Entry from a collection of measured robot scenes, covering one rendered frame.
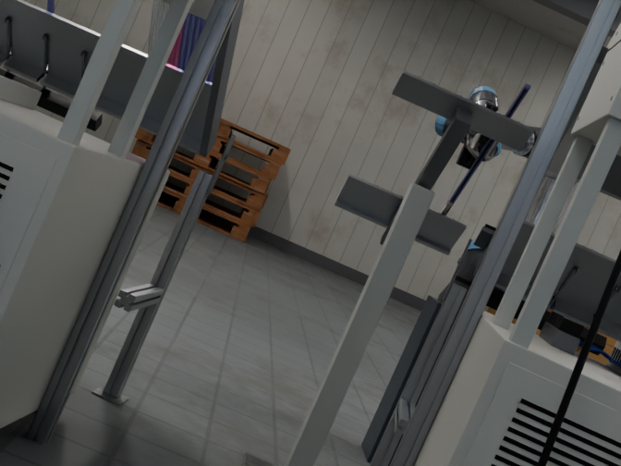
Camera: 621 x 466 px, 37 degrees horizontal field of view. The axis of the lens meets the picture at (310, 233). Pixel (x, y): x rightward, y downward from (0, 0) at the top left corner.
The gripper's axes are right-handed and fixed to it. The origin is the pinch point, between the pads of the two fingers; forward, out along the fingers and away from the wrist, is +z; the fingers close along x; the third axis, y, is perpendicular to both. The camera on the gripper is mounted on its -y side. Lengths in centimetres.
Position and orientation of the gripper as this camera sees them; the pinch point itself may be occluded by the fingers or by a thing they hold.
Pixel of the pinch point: (480, 159)
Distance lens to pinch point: 241.9
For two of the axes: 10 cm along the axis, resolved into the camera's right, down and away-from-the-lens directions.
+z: -1.6, 5.2, -8.4
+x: 9.2, 3.8, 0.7
